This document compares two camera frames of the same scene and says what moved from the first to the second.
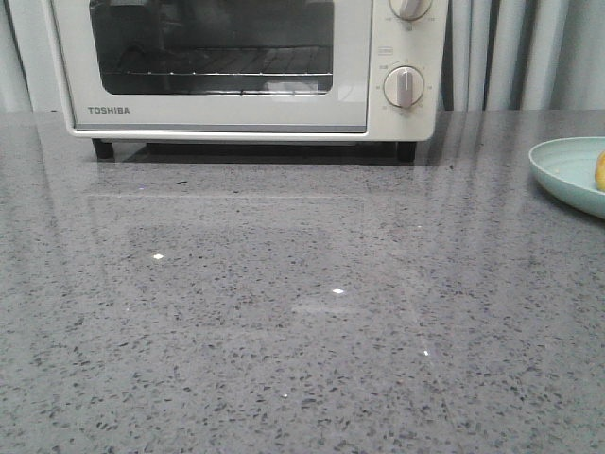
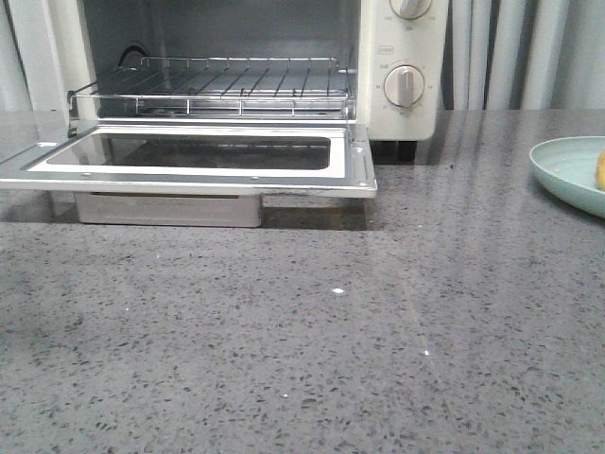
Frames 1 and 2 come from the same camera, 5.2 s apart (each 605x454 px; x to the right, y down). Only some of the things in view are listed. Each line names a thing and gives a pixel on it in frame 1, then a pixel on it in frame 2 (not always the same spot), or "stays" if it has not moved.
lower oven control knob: x=404 y=86 stays
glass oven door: x=216 y=67 -> x=286 y=160
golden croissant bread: x=599 y=176 stays
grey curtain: x=524 y=55 stays
